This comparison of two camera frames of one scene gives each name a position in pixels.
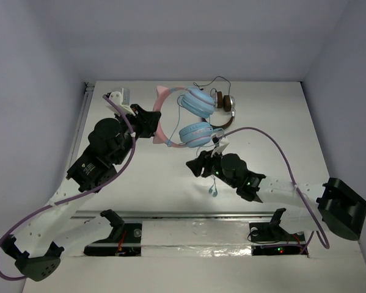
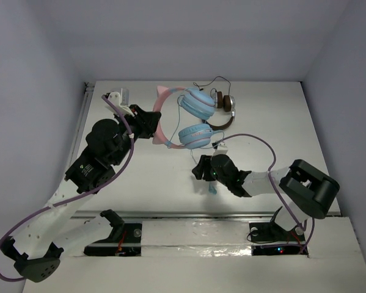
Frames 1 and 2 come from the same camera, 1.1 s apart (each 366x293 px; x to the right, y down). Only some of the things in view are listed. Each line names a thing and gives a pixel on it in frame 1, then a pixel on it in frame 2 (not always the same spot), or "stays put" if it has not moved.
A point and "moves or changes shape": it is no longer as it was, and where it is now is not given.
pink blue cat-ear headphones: [197, 102] stays put
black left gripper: [141, 121] stays put
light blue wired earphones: [212, 187] moves or changes shape
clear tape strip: [195, 238] stays put
